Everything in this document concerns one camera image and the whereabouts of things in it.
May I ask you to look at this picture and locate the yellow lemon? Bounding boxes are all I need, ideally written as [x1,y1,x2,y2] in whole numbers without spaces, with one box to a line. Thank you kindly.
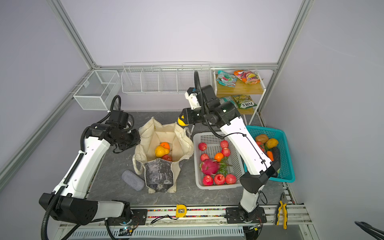
[178,117,188,127]
[265,139,279,150]

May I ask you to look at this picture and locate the beige canvas grocery bag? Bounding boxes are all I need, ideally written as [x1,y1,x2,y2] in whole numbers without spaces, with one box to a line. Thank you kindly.
[133,118,194,194]

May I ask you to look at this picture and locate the orange fruit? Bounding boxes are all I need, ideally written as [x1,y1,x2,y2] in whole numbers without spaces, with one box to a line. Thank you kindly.
[160,142,171,150]
[214,153,225,162]

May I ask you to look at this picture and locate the red apple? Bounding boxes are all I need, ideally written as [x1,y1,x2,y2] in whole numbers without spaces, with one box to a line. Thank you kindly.
[198,143,208,152]
[200,154,210,162]
[214,174,226,186]
[220,140,229,149]
[221,148,231,157]
[203,175,214,186]
[162,155,173,162]

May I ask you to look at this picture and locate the orange pink snack bag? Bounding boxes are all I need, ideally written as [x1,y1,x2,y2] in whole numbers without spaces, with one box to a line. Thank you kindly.
[234,70,260,85]

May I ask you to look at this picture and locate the red tomato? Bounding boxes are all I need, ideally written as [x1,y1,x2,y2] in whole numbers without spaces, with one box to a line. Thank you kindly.
[256,141,266,153]

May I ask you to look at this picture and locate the yellow-brown potato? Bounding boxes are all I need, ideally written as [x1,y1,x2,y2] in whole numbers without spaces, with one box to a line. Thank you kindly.
[255,134,269,144]

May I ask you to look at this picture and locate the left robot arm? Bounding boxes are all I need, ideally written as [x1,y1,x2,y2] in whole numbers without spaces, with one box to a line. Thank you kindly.
[39,110,140,226]

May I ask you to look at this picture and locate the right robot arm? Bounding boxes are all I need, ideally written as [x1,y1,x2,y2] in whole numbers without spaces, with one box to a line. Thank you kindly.
[178,84,281,223]

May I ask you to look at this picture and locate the teal pink snack bag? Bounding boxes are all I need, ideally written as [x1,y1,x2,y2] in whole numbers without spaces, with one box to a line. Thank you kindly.
[217,70,238,88]

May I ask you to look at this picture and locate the green Fox's candy bag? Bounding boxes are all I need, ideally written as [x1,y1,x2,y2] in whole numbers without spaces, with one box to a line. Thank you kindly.
[232,95,256,110]

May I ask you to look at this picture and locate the white plastic basket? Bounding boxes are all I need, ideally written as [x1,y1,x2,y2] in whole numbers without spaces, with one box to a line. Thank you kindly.
[193,132,245,190]

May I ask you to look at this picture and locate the grey fabric glasses case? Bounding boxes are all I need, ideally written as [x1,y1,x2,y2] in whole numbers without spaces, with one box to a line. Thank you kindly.
[121,170,146,192]

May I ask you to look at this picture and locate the pink dragon fruit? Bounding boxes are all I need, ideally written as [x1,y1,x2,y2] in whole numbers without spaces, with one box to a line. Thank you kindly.
[200,159,220,176]

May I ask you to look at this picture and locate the small white mesh basket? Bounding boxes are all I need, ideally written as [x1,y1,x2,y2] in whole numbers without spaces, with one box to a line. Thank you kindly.
[74,70,121,111]

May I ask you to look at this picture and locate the white and wood shelf rack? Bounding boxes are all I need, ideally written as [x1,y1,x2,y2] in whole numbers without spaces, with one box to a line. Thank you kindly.
[213,70,267,125]

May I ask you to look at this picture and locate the yellow lemon in teal basket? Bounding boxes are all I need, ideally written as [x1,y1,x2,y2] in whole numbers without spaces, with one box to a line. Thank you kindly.
[265,139,279,150]

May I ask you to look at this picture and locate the yellow tape measure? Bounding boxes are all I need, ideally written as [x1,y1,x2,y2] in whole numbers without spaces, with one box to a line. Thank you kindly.
[175,204,187,219]

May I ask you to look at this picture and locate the orange carrot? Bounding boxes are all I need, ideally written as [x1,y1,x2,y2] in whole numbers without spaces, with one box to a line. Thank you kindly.
[267,151,274,162]

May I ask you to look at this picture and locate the long white wire basket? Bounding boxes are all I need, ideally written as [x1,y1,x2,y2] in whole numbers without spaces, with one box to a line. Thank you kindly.
[121,62,214,94]

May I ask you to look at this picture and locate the yellow handled pliers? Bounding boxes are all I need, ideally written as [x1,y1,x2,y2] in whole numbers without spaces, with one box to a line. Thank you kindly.
[275,193,288,230]

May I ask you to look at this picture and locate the black corrugated cable conduit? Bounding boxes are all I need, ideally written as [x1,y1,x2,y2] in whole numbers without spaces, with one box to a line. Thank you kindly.
[40,185,82,240]

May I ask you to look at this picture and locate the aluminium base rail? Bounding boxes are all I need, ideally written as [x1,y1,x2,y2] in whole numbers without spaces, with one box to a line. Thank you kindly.
[70,205,319,240]

